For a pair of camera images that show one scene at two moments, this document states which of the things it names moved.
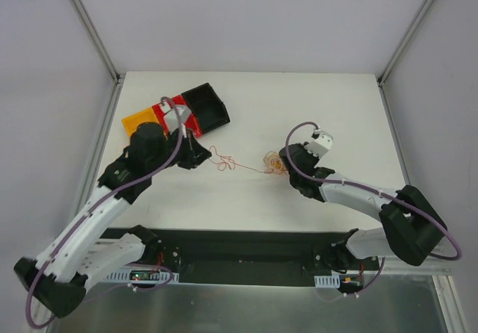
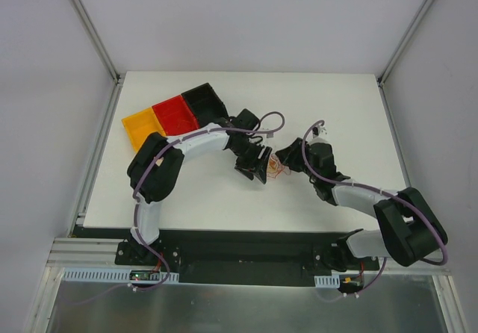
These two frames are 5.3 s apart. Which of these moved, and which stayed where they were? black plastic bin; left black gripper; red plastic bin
Moved: left black gripper
Stayed: red plastic bin; black plastic bin
